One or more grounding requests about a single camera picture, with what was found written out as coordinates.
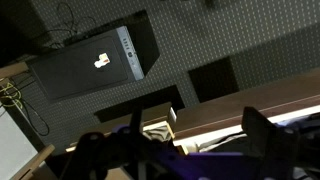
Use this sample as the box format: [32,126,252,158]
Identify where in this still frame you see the black cable behind box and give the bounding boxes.
[41,1,98,46]

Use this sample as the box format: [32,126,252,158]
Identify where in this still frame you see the wooden desk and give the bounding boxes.
[0,61,30,81]

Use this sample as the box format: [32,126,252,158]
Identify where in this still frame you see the black box with white sticker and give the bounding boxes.
[28,9,161,103]

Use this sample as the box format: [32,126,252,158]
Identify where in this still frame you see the yellow cable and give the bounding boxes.
[0,81,23,110]

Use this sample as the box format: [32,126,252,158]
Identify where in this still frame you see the light wooden drawer with clothes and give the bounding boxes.
[66,101,178,153]

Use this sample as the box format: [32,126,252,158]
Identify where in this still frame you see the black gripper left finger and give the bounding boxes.
[61,105,161,180]

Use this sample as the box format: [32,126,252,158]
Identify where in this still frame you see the thin black floor cable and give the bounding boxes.
[18,98,51,138]

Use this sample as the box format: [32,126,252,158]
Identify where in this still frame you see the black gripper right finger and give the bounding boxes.
[241,106,301,180]

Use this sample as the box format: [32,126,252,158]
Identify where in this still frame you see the clothes inside drawer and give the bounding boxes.
[143,123,175,143]

